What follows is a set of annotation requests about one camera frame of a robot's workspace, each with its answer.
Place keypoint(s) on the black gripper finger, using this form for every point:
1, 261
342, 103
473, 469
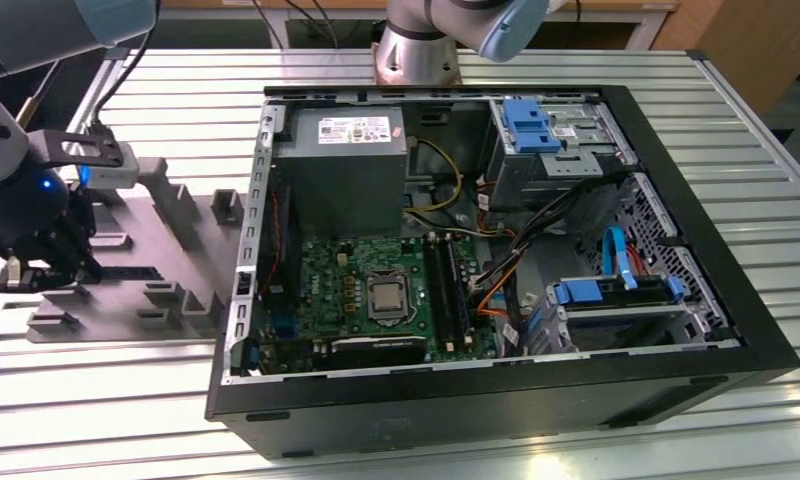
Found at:
73, 245
35, 277

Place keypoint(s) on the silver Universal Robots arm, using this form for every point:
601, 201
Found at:
413, 55

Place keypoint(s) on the black-clip RAM slot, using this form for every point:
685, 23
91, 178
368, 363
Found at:
436, 292
450, 292

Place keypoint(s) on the white-clip RAM slot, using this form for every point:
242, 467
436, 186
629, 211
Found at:
458, 292
442, 292

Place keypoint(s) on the grey parts rack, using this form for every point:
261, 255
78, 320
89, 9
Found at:
160, 250

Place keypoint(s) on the green motherboard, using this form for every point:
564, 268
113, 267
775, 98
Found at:
326, 260

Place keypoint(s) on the grey power supply unit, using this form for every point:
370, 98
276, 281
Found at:
340, 185

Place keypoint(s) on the yellow-framed board inductor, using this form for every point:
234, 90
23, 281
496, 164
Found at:
349, 306
349, 278
349, 292

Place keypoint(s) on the silver CPU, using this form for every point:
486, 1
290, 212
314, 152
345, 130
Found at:
388, 297

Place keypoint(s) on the black graphics card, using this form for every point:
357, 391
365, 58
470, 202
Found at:
373, 350

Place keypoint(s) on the socket locking lever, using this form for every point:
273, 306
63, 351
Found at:
413, 310

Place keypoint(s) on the black open PC case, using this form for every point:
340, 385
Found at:
440, 415

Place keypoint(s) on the blue plastic drive latch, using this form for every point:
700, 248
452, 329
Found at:
526, 125

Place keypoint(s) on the metal optical drive cage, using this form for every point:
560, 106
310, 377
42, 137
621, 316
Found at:
573, 165

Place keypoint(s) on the hard disk in blue carrier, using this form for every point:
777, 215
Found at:
583, 292

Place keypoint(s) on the metal disk bay cage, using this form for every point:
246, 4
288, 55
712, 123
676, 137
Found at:
627, 312

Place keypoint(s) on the white-framed wooden desk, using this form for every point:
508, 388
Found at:
647, 30

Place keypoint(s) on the wooden cabinet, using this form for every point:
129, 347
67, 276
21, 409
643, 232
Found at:
740, 50

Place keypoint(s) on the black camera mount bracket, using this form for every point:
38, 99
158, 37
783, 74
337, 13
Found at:
46, 145

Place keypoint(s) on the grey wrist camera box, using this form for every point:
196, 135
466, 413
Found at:
113, 170

